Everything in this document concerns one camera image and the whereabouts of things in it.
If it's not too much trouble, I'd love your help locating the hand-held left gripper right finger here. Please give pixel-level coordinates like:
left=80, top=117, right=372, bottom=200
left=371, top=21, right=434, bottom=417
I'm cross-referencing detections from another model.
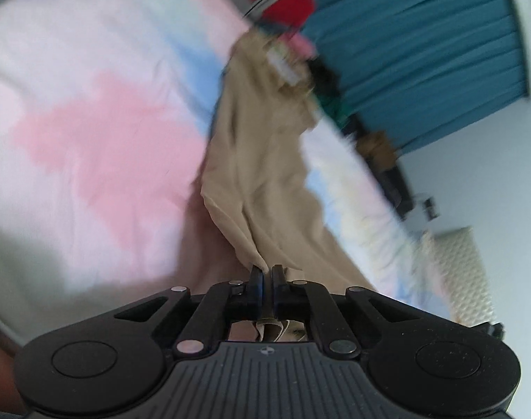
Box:
left=272, top=265, right=427, bottom=359

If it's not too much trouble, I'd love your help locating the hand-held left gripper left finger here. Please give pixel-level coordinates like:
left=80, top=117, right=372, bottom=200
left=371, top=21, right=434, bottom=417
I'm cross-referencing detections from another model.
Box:
left=112, top=265, right=267, bottom=355

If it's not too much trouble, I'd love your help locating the tan t-shirt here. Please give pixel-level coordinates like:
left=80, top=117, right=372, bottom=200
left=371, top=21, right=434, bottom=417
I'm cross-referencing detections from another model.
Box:
left=184, top=30, right=379, bottom=343

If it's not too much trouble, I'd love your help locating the black sofa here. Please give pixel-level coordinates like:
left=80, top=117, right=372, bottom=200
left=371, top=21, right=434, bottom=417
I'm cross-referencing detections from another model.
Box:
left=341, top=113, right=427, bottom=221

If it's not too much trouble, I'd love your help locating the brown paper bag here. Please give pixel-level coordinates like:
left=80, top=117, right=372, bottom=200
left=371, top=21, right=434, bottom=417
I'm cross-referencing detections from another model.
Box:
left=357, top=131, right=399, bottom=171

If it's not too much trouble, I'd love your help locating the quilted pillow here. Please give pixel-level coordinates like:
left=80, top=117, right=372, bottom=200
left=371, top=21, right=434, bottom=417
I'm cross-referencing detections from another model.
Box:
left=425, top=226, right=499, bottom=326

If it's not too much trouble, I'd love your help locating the green cloth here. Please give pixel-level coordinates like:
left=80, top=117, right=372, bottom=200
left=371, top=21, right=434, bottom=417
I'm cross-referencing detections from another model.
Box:
left=320, top=96, right=351, bottom=125

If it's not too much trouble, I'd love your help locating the black cloth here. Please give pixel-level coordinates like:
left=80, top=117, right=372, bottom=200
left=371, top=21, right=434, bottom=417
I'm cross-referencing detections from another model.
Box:
left=307, top=57, right=342, bottom=97

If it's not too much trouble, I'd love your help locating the pink cloth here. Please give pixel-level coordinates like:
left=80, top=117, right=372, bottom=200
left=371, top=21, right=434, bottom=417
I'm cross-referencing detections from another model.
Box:
left=287, top=35, right=318, bottom=59

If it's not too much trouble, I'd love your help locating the pastel bed sheet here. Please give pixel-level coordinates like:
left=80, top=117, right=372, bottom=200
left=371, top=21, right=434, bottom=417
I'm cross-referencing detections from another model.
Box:
left=0, top=0, right=453, bottom=337

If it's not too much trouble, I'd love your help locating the wide blue curtain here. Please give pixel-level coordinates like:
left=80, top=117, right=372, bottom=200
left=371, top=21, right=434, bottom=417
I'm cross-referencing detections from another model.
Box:
left=300, top=0, right=531, bottom=149

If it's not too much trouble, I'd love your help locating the black wall socket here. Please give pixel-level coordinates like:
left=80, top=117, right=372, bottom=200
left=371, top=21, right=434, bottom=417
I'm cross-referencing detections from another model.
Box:
left=420, top=196, right=441, bottom=222

